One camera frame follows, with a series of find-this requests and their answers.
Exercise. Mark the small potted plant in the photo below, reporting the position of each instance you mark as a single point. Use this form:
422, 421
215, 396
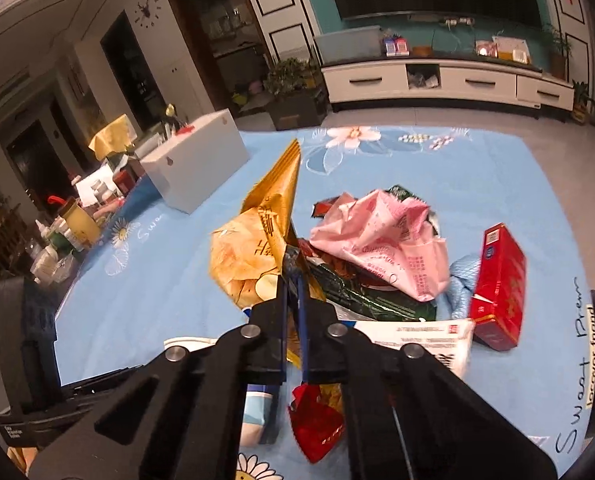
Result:
581, 105

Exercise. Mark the white printed paper package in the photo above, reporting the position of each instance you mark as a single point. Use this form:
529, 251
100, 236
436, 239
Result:
427, 340

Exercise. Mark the tall potted plant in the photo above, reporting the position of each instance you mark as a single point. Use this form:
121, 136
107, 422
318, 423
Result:
557, 55

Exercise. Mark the yellow jar with red lid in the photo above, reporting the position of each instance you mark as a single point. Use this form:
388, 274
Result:
80, 222

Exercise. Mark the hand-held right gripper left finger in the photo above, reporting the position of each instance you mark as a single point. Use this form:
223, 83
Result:
282, 310

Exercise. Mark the yellow cloth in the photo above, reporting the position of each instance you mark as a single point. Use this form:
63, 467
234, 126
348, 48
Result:
112, 135

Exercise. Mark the light blue cloth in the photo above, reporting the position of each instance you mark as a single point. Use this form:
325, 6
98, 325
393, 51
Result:
460, 280

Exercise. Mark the white storage box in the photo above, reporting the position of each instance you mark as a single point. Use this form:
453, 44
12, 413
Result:
197, 160

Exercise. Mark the black antler wall clock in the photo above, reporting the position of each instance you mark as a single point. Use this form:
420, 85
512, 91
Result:
147, 10

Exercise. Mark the red framed picture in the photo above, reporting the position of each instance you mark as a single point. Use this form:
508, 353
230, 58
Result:
486, 50

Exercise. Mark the light blue tablecloth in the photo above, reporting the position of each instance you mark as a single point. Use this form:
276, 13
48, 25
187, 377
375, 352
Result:
177, 270

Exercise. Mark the white television cabinet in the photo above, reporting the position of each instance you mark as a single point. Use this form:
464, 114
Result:
377, 80

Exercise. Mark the yellow chip bag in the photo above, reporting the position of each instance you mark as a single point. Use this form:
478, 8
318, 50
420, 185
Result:
257, 240

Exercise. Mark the pink plastic bag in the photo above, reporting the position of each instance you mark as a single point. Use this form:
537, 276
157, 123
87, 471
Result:
387, 245

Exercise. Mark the dark green snack wrapper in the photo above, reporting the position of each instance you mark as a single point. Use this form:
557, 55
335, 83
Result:
367, 300

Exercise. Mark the red cardboard box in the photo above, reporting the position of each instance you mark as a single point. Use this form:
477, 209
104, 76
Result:
500, 280

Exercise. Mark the red crumpled wrapper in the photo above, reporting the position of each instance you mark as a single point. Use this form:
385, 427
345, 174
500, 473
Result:
317, 425

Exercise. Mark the white desk calendar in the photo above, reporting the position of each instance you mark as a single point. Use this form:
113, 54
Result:
511, 50

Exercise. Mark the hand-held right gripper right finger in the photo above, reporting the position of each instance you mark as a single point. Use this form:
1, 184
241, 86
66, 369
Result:
304, 320

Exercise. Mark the white and blue packet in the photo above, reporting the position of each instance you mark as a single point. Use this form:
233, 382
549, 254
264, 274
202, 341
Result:
257, 410

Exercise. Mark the clear plastic storage bin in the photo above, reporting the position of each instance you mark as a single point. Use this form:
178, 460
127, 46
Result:
347, 45

